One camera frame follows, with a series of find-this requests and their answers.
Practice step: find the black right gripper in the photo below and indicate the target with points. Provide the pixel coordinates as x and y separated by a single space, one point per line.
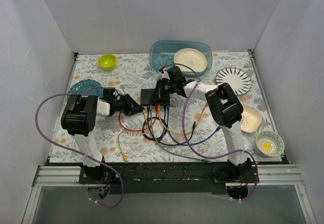
162 88

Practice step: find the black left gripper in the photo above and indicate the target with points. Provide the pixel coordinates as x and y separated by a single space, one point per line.
129 104

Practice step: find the black network switch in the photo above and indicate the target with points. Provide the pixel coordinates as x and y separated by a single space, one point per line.
146 94

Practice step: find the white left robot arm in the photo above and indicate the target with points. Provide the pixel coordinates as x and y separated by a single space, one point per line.
79 118

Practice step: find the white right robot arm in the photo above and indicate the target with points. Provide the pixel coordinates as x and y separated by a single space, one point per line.
224 106

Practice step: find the floral table mat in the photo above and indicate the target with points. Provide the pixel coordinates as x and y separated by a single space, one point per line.
133 73

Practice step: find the cream round plate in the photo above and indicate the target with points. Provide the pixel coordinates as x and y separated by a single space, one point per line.
192 58

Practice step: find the teal scalloped plate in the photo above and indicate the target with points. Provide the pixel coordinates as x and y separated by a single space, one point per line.
86 88

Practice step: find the lime green bowl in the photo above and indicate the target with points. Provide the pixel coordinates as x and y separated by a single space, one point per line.
107 62

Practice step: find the blue transparent plastic container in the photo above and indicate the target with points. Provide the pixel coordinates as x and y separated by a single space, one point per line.
162 53

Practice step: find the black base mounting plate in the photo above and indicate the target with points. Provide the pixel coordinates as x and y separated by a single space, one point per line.
190 177

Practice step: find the blue striped white plate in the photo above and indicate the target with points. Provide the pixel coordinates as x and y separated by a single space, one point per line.
238 79

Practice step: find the cream square dish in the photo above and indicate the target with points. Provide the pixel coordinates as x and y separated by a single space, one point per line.
251 119

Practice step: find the teal patterned yellow-centre bowl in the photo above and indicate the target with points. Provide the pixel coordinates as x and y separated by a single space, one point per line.
269 143

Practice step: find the aluminium frame rail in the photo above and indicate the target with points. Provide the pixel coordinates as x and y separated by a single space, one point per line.
67 176

